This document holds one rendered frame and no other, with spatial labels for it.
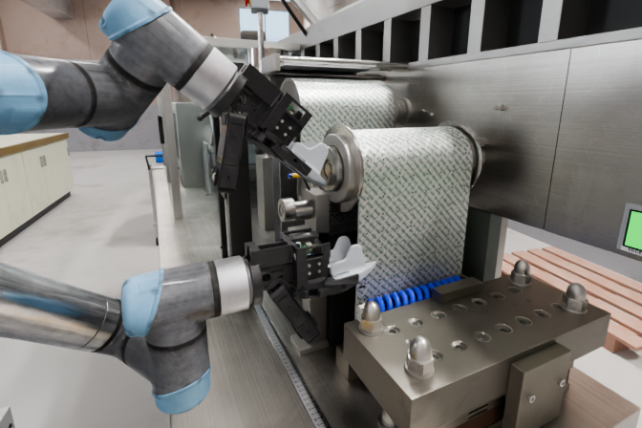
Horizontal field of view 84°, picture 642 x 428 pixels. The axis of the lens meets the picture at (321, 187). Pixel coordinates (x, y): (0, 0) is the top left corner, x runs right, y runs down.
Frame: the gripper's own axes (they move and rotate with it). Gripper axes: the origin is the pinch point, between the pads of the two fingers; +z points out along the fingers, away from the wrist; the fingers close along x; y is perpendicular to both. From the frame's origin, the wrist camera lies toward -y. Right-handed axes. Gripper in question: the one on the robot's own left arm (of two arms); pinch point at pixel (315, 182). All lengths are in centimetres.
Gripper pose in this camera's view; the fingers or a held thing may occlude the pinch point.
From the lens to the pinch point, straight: 58.2
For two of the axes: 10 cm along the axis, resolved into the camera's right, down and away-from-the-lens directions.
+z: 6.9, 5.5, 4.7
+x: -4.3, -2.1, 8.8
